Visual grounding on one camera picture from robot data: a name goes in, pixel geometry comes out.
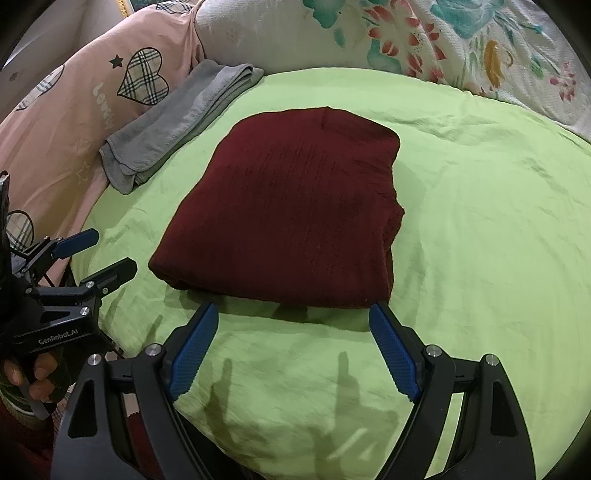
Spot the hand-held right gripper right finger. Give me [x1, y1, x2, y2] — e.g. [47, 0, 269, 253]
[368, 301, 543, 480]

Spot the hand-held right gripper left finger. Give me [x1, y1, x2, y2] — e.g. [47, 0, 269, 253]
[51, 301, 220, 480]

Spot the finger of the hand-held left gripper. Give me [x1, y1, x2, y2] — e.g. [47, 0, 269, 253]
[78, 257, 138, 301]
[21, 228, 100, 278]

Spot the dark red sweater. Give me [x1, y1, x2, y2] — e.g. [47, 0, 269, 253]
[148, 106, 406, 309]

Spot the person's left hand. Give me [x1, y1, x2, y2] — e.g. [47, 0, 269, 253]
[0, 352, 61, 404]

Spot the pink heart print pillow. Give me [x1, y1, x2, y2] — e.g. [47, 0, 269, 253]
[0, 0, 206, 287]

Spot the person's red clothing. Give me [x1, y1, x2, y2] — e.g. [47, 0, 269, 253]
[0, 401, 162, 480]

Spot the grey folded towel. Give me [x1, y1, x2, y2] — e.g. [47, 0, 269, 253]
[99, 59, 265, 195]

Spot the light green bed sheet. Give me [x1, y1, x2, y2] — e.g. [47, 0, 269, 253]
[71, 67, 591, 480]

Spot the white floral quilt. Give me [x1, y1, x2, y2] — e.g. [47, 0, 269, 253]
[194, 0, 591, 146]

